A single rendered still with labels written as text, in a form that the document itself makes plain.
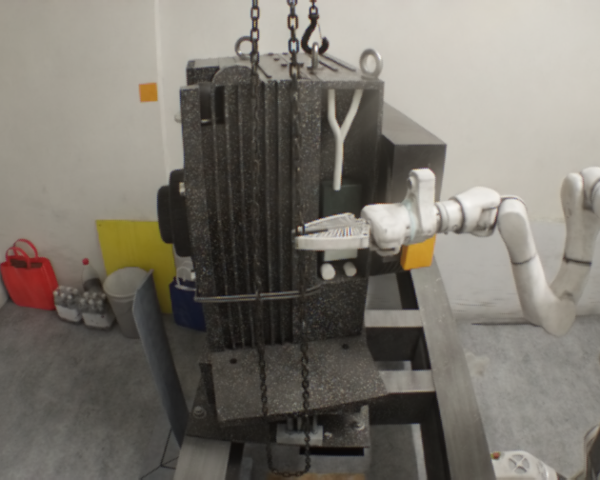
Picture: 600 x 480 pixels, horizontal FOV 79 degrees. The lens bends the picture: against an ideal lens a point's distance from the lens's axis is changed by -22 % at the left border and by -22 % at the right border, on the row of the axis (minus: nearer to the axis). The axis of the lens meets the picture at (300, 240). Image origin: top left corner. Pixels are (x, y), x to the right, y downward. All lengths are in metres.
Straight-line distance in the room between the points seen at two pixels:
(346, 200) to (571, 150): 1.78
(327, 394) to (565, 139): 1.94
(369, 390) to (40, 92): 2.20
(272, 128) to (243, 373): 0.62
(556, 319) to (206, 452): 0.99
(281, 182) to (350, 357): 0.52
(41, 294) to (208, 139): 2.31
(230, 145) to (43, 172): 1.93
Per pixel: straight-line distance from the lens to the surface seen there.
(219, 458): 1.31
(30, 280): 3.08
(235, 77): 0.90
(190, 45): 2.22
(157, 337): 1.42
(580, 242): 1.04
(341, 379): 1.18
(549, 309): 0.97
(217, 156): 0.97
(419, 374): 1.55
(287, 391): 1.14
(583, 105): 2.58
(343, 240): 0.72
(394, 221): 0.75
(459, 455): 1.37
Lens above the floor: 1.78
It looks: 31 degrees down
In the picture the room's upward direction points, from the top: 1 degrees clockwise
